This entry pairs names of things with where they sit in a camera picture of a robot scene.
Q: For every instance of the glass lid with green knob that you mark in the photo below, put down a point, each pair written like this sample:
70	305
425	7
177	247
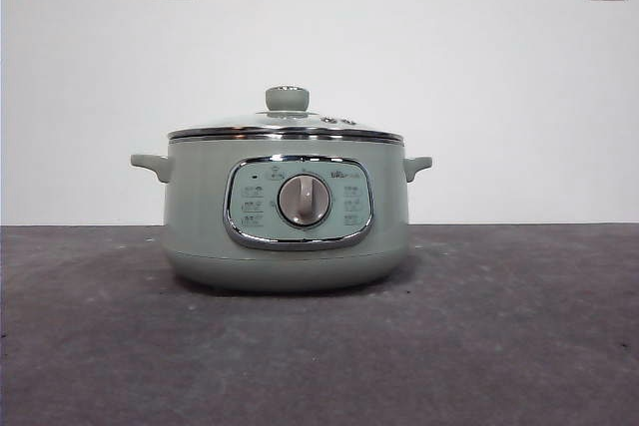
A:
287	99

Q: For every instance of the green electric cooking pot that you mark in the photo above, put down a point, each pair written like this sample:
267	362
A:
199	226

